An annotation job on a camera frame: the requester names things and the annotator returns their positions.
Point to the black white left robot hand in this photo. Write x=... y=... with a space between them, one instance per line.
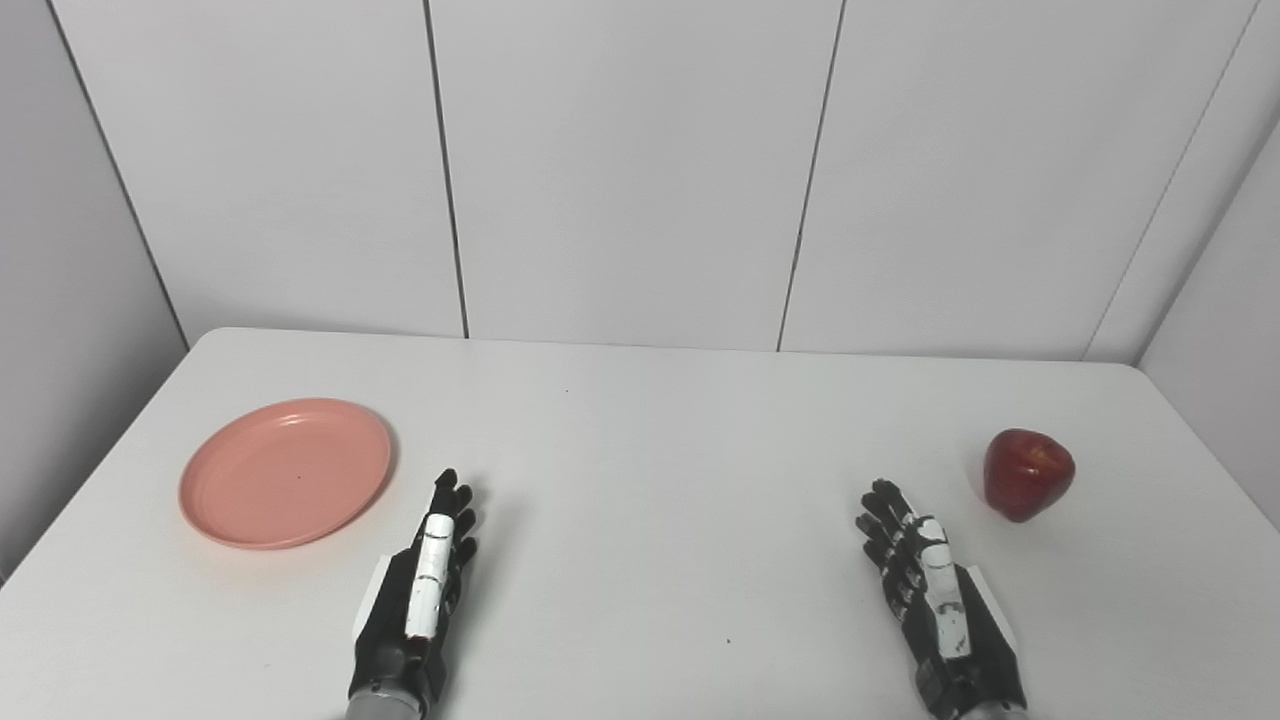
x=425 y=580

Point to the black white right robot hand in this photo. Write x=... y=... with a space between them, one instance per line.
x=940 y=600

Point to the red apple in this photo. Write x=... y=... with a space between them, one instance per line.
x=1028 y=475

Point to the pink round plate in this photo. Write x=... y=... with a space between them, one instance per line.
x=285 y=475

